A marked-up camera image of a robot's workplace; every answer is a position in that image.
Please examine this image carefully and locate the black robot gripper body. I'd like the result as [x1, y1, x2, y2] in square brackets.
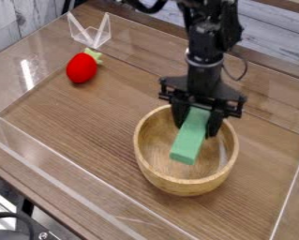
[159, 56, 247, 118]

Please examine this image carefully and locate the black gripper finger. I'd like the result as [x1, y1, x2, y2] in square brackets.
[206, 109, 225, 138]
[171, 98, 190, 128]

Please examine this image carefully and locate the green rectangular block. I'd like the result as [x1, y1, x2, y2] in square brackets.
[170, 107, 210, 165]

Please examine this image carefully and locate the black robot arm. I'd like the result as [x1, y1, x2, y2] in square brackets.
[159, 0, 247, 137]

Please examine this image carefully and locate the light wooden bowl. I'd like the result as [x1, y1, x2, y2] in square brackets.
[132, 105, 239, 197]

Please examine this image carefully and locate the red plush strawberry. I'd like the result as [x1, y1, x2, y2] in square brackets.
[67, 48, 103, 83]

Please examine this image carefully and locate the clear acrylic corner bracket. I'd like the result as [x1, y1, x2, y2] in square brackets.
[67, 12, 111, 50]

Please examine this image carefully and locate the clear acrylic tray wall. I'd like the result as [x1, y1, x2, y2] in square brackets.
[0, 115, 196, 240]

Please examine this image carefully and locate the black cable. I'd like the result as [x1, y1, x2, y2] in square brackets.
[0, 211, 33, 240]

